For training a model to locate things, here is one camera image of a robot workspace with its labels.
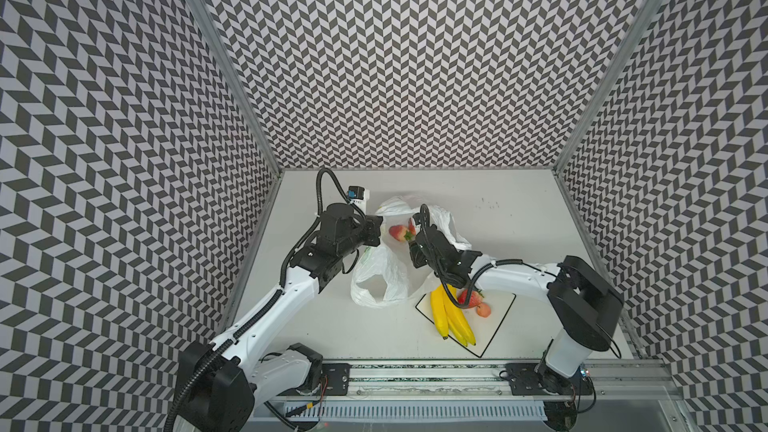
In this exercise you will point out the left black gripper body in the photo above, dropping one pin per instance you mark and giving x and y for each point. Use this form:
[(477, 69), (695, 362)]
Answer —
[(361, 235)]

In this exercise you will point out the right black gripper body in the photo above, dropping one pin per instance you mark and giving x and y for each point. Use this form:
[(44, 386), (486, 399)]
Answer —
[(420, 247)]

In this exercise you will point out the white printed plastic bag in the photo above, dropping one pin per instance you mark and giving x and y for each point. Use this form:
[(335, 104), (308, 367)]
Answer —
[(384, 275)]

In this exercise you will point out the red fake strawberry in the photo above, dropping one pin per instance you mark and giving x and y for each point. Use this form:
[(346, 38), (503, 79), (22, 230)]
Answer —
[(470, 299), (402, 233)]

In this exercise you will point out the yellow fake banana bunch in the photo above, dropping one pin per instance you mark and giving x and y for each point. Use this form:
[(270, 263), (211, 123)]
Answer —
[(448, 319)]

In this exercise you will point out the small peach fake fruit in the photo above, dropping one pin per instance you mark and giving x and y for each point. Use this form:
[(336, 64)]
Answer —
[(483, 310)]

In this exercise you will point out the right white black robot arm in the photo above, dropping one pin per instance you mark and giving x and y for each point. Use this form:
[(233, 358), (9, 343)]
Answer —
[(587, 305)]

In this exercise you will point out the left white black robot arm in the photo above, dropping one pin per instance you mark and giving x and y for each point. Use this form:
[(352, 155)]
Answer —
[(219, 384)]

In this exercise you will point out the white square black-edged mat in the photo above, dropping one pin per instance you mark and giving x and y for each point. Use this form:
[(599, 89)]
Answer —
[(485, 329)]

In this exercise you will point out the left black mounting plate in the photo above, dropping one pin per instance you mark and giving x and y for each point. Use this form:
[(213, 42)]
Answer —
[(329, 378)]

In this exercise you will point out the black mounting plate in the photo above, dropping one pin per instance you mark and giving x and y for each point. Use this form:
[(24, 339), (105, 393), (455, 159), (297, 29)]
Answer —
[(524, 380), (329, 378)]

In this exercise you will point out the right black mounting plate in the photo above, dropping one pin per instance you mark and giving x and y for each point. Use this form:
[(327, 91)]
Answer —
[(524, 380)]

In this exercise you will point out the white ventilation grille strip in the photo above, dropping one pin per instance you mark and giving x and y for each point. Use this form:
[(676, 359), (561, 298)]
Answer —
[(419, 411)]

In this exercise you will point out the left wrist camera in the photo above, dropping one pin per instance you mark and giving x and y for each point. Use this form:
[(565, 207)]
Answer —
[(358, 196)]

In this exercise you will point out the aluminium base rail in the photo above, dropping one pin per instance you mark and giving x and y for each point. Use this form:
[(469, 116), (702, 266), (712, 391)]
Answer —
[(477, 379)]

